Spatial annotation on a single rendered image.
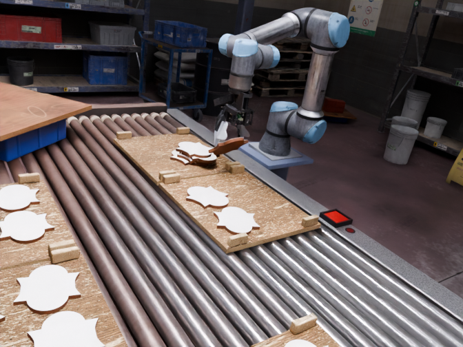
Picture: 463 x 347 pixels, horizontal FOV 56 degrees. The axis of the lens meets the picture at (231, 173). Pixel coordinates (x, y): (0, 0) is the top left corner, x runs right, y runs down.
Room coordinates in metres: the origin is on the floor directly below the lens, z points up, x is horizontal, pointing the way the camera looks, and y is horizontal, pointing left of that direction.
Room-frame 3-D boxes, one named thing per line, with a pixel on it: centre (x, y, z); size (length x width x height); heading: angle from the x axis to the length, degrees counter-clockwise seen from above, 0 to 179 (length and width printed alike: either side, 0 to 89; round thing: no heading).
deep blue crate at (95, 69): (5.61, 1.84, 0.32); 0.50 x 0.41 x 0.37; 123
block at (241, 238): (0.99, -0.04, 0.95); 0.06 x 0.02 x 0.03; 128
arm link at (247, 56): (1.41, 0.01, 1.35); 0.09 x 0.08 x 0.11; 142
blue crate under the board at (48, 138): (1.47, 0.85, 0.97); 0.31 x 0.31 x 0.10; 75
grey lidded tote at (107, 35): (5.62, 1.75, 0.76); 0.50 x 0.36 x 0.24; 133
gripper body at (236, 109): (1.41, 0.01, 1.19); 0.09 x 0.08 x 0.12; 38
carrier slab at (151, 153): (1.55, 0.22, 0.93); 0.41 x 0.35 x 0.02; 37
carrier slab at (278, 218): (1.22, -0.03, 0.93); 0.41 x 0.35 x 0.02; 38
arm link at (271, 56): (1.50, -0.03, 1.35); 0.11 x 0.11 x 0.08; 52
